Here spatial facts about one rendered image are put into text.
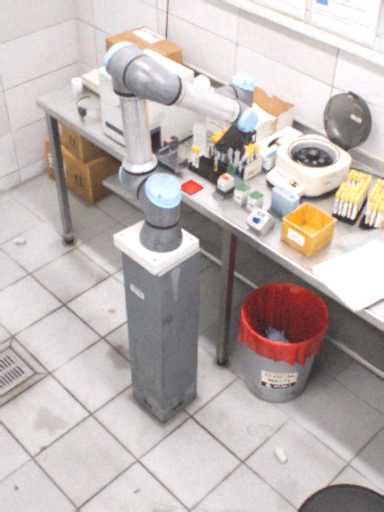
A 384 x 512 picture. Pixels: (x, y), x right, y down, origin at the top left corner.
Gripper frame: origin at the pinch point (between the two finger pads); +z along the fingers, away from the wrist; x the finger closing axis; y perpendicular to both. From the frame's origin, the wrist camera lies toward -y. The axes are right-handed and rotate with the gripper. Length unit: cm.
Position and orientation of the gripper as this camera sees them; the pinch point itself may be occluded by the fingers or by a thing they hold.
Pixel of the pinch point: (233, 165)
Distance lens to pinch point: 254.1
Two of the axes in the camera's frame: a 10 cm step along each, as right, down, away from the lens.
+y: 7.4, -4.4, 5.0
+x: -6.7, -5.1, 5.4
